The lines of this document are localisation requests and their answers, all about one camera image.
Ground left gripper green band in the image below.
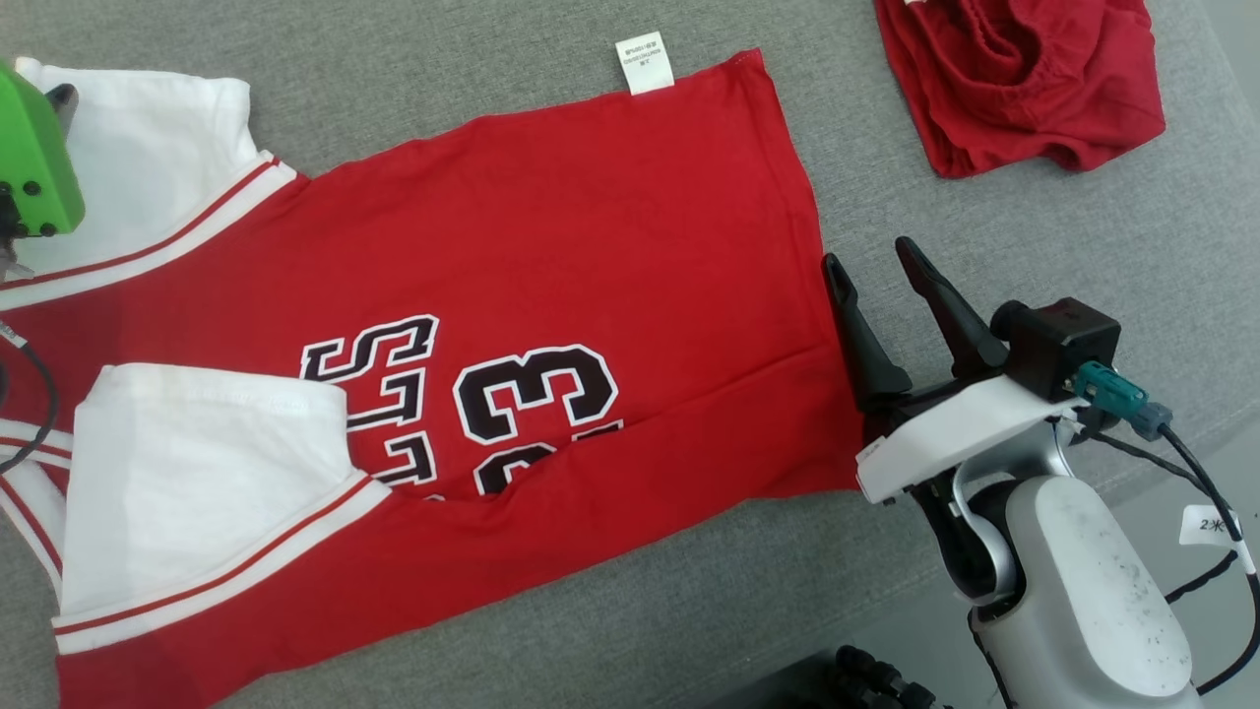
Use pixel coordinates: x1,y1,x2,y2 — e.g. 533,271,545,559
0,59,87,239

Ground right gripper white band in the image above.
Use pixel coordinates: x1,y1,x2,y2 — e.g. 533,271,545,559
822,236,1090,506

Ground red shorts white side stripe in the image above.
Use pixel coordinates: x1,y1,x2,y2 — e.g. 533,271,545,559
874,0,1167,180

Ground red jersey white sleeves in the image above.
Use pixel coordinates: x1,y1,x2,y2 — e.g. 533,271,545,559
0,32,867,709

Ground grey fabric sofa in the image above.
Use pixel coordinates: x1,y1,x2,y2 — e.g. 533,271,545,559
0,0,1260,709

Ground right camera cable teal plug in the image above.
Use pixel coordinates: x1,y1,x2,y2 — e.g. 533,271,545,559
1071,361,1260,697

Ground black white striped cable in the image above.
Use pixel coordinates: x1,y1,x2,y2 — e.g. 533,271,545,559
0,320,58,476

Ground black ribbed hose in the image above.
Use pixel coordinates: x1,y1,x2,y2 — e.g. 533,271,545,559
768,645,951,709

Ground white printed cable label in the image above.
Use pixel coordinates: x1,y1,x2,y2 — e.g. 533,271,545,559
1179,504,1243,548

